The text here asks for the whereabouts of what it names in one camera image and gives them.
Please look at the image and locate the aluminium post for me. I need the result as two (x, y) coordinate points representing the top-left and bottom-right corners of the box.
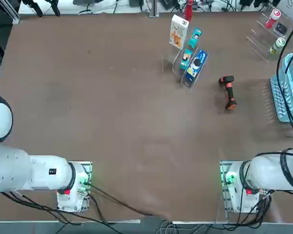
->
(148, 0), (160, 18)

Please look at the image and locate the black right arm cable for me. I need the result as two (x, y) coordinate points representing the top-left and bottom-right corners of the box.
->
(276, 16), (293, 147)

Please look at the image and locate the orange and black barcode scanner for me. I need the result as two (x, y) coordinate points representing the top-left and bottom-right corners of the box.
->
(218, 75), (238, 112)

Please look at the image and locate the blue Oreo cookie packet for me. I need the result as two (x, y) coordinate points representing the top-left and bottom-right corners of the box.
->
(185, 49), (209, 84)

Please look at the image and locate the black tripod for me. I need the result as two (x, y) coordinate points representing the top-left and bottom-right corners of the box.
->
(21, 0), (61, 18)

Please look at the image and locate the aluminium frame rail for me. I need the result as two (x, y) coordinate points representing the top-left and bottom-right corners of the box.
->
(0, 0), (21, 25)

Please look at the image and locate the black base power cable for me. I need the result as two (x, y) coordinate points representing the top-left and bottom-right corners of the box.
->
(86, 181), (167, 219)

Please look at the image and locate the clear acrylic bottle shelf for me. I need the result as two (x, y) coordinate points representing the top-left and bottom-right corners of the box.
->
(244, 0), (293, 65)

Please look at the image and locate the teal snack packet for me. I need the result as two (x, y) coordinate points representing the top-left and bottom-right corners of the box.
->
(187, 27), (203, 49)
(179, 48), (194, 70)

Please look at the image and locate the black power adapter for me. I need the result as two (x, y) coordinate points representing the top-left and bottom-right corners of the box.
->
(160, 0), (180, 11)

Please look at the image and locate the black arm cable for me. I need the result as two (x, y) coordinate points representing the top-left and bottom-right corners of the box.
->
(276, 16), (293, 147)
(0, 191), (123, 234)

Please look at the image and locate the white cookie box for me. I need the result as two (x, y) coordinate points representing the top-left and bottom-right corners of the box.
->
(168, 14), (190, 50)

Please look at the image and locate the blue plastic shopping basket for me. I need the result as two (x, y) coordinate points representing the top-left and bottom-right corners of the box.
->
(269, 53), (293, 123)

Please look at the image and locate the red bottle with white cap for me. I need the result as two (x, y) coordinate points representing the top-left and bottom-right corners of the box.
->
(264, 8), (282, 30)

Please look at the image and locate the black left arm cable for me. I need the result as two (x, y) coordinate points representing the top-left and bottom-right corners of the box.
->
(0, 191), (123, 234)

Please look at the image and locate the small black packet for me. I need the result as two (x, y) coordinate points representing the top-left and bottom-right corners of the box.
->
(273, 22), (289, 38)

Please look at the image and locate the black right base cable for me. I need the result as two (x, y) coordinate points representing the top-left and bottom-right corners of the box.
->
(234, 190), (272, 229)

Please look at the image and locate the clear acrylic snack shelf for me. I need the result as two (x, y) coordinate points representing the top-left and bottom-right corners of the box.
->
(162, 36), (209, 95)

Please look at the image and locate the green and white bottle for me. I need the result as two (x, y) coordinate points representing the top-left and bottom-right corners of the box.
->
(269, 37), (287, 55)

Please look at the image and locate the red Coca-Cola bottle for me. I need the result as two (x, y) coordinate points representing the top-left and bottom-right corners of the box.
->
(183, 0), (194, 21)

